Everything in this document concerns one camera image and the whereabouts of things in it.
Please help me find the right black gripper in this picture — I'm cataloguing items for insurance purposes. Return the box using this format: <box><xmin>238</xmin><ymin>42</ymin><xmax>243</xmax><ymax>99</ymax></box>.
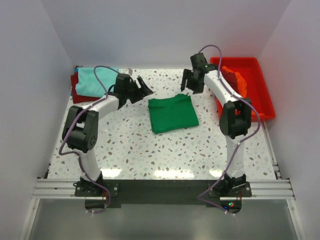
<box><xmin>180</xmin><ymin>69</ymin><xmax>204</xmax><ymax>95</ymax></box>

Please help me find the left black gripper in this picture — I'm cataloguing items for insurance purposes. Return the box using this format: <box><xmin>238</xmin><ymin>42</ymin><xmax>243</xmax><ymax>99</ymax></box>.
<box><xmin>124</xmin><ymin>77</ymin><xmax>153</xmax><ymax>105</ymax></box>

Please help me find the green t-shirt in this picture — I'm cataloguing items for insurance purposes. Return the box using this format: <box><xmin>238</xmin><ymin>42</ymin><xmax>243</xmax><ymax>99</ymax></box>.
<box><xmin>148</xmin><ymin>93</ymin><xmax>199</xmax><ymax>134</ymax></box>

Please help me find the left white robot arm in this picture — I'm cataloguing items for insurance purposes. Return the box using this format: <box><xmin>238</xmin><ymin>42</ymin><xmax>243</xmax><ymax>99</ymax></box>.
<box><xmin>59</xmin><ymin>73</ymin><xmax>153</xmax><ymax>199</ymax></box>

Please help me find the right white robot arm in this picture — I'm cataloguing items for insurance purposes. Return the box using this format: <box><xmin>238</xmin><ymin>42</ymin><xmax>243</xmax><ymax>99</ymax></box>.
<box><xmin>180</xmin><ymin>53</ymin><xmax>252</xmax><ymax>197</ymax></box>

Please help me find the maroon t-shirt in bin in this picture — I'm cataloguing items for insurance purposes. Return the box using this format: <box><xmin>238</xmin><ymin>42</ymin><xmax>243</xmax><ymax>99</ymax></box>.
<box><xmin>221</xmin><ymin>68</ymin><xmax>238</xmax><ymax>90</ymax></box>

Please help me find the orange t-shirt in bin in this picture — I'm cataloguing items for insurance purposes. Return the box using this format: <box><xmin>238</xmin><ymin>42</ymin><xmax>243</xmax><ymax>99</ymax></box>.
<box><xmin>221</xmin><ymin>65</ymin><xmax>270</xmax><ymax>120</ymax></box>

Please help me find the folded teal t-shirt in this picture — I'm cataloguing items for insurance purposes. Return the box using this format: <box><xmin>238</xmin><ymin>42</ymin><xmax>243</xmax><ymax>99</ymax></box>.
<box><xmin>75</xmin><ymin>67</ymin><xmax>119</xmax><ymax>98</ymax></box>

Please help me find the red plastic bin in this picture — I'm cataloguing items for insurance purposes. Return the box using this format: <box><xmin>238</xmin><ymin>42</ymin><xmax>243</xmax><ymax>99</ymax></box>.
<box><xmin>221</xmin><ymin>57</ymin><xmax>276</xmax><ymax>122</ymax></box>

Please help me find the folded dark red t-shirt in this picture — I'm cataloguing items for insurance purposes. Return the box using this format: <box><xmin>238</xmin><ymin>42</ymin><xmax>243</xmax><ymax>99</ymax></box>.
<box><xmin>70</xmin><ymin>72</ymin><xmax>99</xmax><ymax>104</ymax></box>

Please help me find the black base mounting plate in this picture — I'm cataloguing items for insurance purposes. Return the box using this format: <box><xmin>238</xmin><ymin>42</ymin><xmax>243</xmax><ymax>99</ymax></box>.
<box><xmin>73</xmin><ymin>179</ymin><xmax>252</xmax><ymax>213</ymax></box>

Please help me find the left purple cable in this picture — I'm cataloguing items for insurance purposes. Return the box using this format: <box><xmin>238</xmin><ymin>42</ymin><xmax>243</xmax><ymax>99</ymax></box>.
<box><xmin>58</xmin><ymin>65</ymin><xmax>118</xmax><ymax>215</ymax></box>

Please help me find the purple cable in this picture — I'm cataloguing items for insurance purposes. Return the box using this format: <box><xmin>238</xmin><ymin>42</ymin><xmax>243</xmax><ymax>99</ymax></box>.
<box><xmin>58</xmin><ymin>65</ymin><xmax>118</xmax><ymax>215</ymax></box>
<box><xmin>196</xmin><ymin>44</ymin><xmax>262</xmax><ymax>208</ymax></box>

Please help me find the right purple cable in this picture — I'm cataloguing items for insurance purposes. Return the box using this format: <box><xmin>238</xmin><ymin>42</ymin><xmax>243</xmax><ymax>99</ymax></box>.
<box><xmin>196</xmin><ymin>44</ymin><xmax>262</xmax><ymax>208</ymax></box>

